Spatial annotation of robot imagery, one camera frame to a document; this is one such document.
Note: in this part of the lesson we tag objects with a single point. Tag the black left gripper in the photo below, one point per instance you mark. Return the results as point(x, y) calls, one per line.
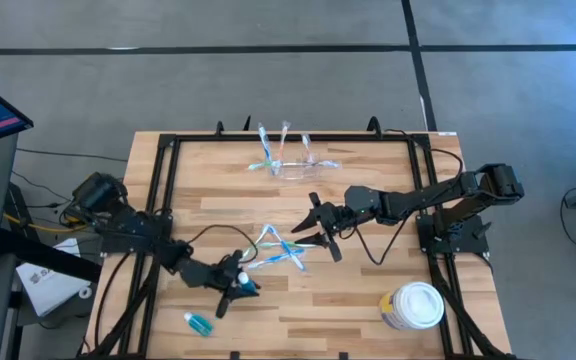
point(224, 306)

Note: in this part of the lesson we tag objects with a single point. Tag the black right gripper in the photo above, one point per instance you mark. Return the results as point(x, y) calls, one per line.
point(335, 250)

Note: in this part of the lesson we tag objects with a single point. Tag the small teal mouthwash bottle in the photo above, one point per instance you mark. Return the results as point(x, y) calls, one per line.
point(200, 326)
point(242, 276)

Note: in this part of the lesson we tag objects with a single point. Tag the blue toothbrush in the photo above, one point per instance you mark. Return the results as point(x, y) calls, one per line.
point(265, 145)
point(295, 260)
point(278, 258)

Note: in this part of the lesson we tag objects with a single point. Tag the white toothbrush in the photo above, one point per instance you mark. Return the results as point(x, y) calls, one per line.
point(329, 163)

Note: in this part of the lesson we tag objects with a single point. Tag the clear toothbrush holder cup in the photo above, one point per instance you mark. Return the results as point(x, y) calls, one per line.
point(307, 147)

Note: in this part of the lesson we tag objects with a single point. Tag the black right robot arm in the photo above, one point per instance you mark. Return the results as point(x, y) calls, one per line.
point(443, 195)

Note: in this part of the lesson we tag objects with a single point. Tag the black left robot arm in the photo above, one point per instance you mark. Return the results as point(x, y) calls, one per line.
point(138, 232)

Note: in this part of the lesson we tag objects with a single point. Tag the clear acrylic organizer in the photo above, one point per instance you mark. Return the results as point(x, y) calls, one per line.
point(293, 174)

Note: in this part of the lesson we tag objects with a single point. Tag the wipes canister white lid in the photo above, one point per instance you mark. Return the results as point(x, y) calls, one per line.
point(418, 305)

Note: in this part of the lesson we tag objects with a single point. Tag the white tape roll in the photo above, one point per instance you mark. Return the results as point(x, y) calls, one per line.
point(80, 292)

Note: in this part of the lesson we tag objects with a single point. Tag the white paper sheet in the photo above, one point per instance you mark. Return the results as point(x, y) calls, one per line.
point(48, 290)

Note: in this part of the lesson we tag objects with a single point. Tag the black beam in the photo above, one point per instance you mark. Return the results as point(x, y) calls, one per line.
point(43, 255)

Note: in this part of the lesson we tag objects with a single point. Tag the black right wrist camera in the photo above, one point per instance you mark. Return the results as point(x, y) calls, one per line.
point(337, 215)

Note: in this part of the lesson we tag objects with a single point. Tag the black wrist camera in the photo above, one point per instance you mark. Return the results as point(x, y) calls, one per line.
point(230, 267)
point(337, 215)

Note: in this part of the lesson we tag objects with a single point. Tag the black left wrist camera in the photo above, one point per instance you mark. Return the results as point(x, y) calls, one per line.
point(230, 267)

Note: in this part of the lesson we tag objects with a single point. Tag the black aluminium table frame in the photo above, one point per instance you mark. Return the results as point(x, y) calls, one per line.
point(328, 137)

